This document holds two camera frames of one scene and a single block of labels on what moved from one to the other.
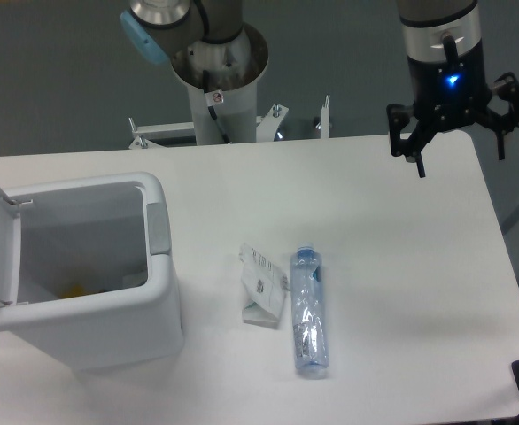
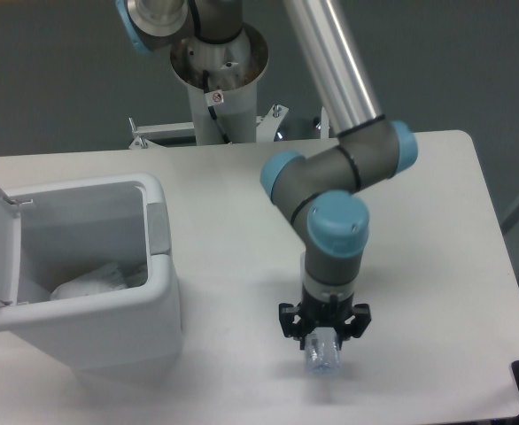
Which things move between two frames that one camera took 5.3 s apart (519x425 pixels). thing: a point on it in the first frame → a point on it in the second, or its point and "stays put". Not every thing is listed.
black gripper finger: [410, 147] → [288, 313]
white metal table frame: [269, 126] stays put
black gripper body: [447, 95] → [319, 313]
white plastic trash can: [80, 273] stays put
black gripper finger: [508, 88] → [356, 324]
